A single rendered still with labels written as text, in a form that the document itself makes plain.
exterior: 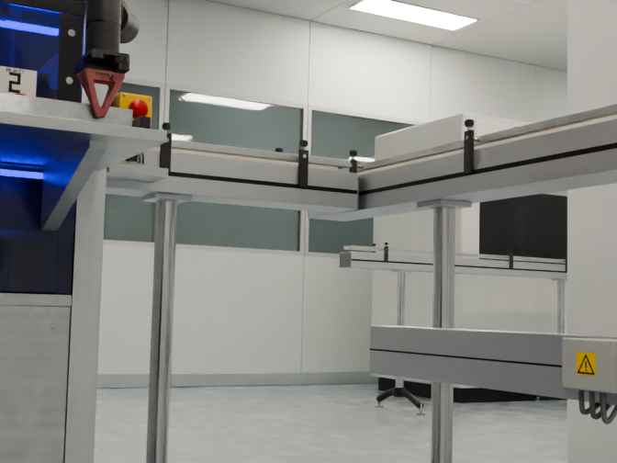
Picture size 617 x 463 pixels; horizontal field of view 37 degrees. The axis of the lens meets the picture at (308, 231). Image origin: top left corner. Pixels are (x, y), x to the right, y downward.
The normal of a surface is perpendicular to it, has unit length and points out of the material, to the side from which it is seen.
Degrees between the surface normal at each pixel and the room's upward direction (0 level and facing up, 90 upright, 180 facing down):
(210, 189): 90
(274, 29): 90
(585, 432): 90
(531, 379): 90
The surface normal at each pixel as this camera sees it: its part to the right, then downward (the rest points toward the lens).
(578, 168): -0.88, -0.07
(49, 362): 0.48, -0.07
